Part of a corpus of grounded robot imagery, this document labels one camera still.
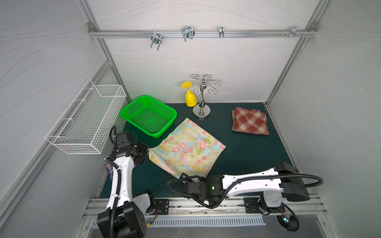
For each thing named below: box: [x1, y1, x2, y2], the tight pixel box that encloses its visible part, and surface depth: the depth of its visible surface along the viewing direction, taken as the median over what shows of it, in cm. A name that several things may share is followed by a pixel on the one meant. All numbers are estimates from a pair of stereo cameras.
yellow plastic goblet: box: [181, 81, 198, 108], surface depth 103 cm
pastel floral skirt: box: [148, 117, 227, 179], surface depth 95 cm
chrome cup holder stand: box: [188, 73, 222, 119], surface depth 107 cm
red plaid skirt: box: [231, 107, 270, 136], surface depth 107 cm
